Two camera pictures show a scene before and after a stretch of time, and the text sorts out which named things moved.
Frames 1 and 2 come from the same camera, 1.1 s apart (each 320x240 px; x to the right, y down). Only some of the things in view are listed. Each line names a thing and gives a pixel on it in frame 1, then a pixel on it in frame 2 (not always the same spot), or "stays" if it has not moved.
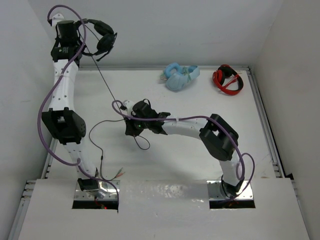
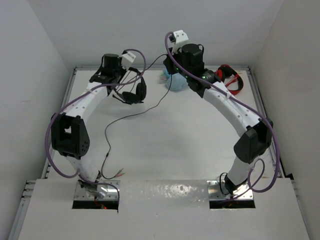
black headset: [104, 43] → [132, 98]
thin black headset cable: [99, 149] → [135, 113]
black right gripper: [131, 130] → [167, 62]
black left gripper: [79, 43] → [122, 70]
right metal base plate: [213, 190] stays
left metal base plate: [80, 195] stays
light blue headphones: [176, 77] stays
